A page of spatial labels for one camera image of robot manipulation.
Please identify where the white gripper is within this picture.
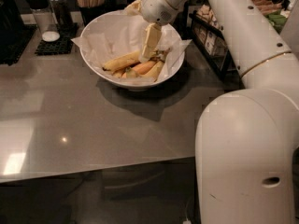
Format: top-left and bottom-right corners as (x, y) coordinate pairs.
(124, 0), (189, 63)

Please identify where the yellow banana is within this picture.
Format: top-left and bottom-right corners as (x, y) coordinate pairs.
(103, 50), (139, 72)
(144, 61), (164, 81)

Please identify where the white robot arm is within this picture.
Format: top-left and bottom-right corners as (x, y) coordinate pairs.
(137, 0), (299, 224)

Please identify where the white paper bowl liner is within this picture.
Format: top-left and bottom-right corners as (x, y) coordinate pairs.
(71, 5), (192, 86)

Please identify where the white ceramic bowl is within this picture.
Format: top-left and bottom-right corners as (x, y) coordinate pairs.
(78, 9), (186, 92)

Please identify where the orange ripe banana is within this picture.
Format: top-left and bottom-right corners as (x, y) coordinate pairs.
(121, 61), (156, 78)

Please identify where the small greenish banana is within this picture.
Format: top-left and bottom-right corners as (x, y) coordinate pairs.
(125, 67), (139, 78)

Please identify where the cup of wooden stirrers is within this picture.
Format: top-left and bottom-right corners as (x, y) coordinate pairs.
(77, 0), (105, 25)

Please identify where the black rubber mat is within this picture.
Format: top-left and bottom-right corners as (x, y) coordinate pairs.
(35, 23), (78, 56)

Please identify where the dark pepper shaker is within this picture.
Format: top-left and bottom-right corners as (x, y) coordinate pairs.
(49, 0), (74, 30)

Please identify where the glass sugar shaker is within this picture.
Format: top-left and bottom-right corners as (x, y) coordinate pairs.
(25, 0), (60, 42)

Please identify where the black drip tray mat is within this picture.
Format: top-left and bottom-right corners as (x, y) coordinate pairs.
(0, 24), (36, 65)

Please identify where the black wire condiment rack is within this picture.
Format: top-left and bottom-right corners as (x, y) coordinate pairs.
(189, 11), (236, 80)

